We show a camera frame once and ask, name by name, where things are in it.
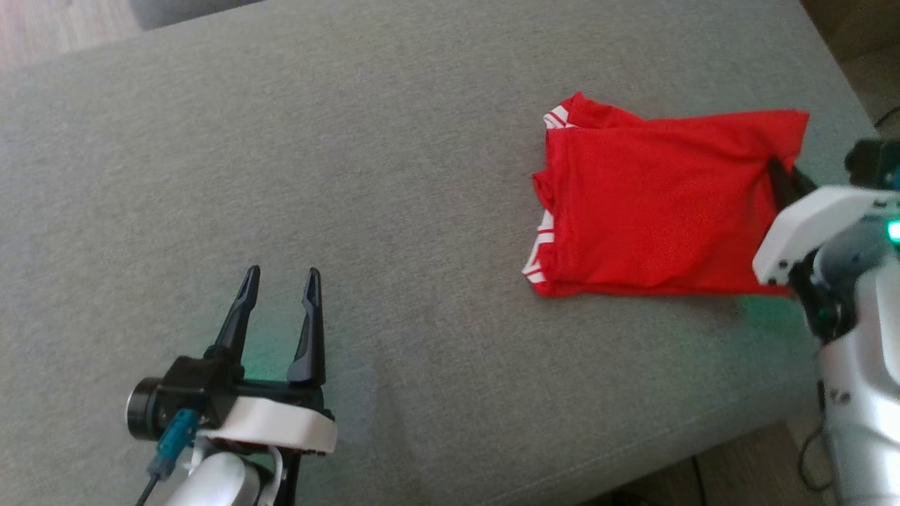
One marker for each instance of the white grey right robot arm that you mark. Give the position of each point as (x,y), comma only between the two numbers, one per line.
(865,393)

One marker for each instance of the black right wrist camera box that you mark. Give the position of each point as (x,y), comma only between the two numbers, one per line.
(875,160)

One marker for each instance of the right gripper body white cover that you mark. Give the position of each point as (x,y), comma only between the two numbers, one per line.
(808,225)

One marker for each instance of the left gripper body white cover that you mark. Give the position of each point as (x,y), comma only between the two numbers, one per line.
(281,425)

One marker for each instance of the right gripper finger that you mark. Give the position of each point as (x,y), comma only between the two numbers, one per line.
(789,186)

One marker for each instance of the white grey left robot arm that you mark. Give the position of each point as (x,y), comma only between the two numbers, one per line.
(211,485)

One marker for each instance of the red basketball jersey white sleeves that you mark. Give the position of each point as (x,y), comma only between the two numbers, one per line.
(654,211)

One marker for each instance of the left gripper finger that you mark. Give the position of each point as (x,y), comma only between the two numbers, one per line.
(235,323)
(311,337)

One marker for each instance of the grey sofa seat cushion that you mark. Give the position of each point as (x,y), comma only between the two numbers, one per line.
(190,8)

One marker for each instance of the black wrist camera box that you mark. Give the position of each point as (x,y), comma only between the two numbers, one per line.
(875,160)
(183,386)

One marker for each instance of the grey ottoman cushion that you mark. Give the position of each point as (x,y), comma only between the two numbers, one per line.
(394,176)

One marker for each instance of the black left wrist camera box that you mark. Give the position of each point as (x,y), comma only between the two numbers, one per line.
(183,386)

